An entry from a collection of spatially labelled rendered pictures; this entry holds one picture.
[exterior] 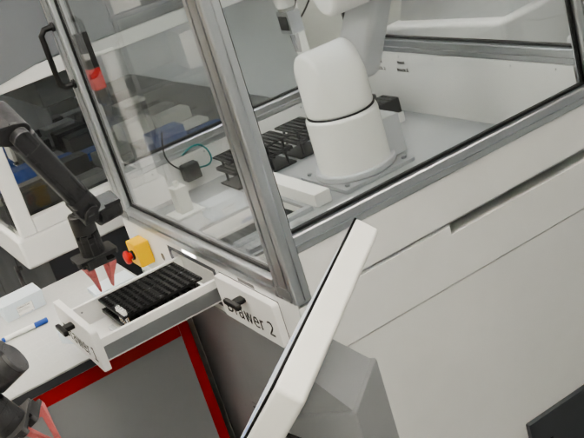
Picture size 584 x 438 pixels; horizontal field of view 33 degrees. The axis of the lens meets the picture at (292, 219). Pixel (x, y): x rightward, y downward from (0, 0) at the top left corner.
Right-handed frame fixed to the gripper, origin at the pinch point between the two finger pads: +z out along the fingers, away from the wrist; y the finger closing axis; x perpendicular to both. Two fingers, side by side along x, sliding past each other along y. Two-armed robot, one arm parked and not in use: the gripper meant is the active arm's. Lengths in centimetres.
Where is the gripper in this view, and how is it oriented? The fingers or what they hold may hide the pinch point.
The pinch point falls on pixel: (105, 285)
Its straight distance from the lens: 245.9
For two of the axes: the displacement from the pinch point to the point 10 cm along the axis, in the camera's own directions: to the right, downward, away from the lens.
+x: 5.1, 2.4, -8.3
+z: 2.5, 8.8, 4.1
